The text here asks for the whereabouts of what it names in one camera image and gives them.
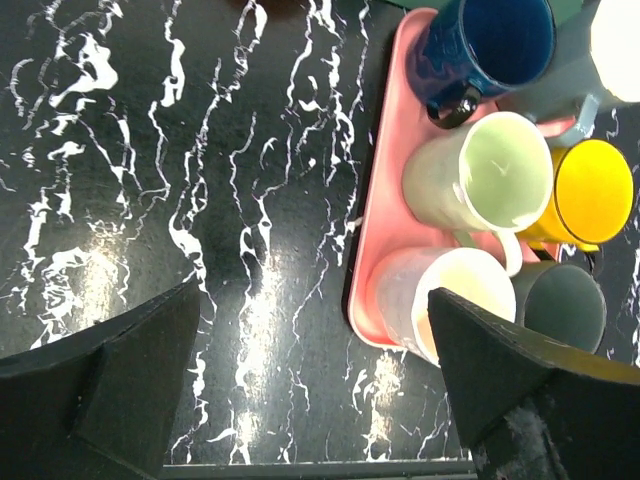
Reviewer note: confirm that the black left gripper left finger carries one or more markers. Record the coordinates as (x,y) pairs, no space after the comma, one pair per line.
(100,403)

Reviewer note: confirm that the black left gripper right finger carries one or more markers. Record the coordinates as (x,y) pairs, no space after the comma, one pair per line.
(530,407)

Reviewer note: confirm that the dark grey mug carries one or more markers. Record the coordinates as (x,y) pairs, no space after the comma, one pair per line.
(561,301)

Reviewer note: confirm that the pink mug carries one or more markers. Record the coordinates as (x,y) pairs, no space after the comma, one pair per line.
(399,287)

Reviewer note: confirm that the yellow mug black handle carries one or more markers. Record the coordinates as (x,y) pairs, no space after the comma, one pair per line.
(591,200)

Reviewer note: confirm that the pale green mug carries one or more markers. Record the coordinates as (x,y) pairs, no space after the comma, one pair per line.
(494,175)

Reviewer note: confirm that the grey mug white inside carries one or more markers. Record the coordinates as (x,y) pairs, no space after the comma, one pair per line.
(595,67)

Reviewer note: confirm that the dark blue speckled mug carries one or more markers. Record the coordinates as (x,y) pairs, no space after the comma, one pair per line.
(477,50)

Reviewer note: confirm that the pink plastic tray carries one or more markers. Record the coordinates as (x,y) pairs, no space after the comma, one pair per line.
(388,223)

